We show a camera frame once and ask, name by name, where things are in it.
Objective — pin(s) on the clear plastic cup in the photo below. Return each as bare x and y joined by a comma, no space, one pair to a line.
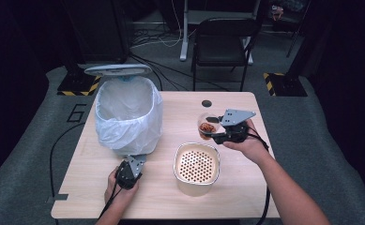
203,120

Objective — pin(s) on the person's right hand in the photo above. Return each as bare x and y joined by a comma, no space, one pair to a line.
249,146

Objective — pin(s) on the pedal trash can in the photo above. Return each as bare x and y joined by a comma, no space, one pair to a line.
117,70

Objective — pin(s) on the dark metal stand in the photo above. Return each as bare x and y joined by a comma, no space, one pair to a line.
297,31

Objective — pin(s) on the person's left hand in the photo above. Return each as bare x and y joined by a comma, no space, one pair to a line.
113,187

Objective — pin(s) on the white perforated strainer bin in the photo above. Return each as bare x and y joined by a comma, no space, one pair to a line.
196,164

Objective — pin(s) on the black folding chair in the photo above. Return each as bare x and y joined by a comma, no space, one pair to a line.
220,47

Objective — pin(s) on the grey floor mat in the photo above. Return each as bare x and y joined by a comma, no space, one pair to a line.
20,156

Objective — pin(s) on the reddish-brown food scraps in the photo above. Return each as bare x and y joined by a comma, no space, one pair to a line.
207,127

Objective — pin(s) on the white desk frame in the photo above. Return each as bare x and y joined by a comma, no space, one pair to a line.
185,31

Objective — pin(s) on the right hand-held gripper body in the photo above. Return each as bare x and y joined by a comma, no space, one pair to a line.
235,125

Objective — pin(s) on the black stand base striped edge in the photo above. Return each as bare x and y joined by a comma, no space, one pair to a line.
286,84
77,84

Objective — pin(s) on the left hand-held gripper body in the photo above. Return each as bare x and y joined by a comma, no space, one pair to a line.
130,175

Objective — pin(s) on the white translucent trash bag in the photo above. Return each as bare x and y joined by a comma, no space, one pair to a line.
128,103

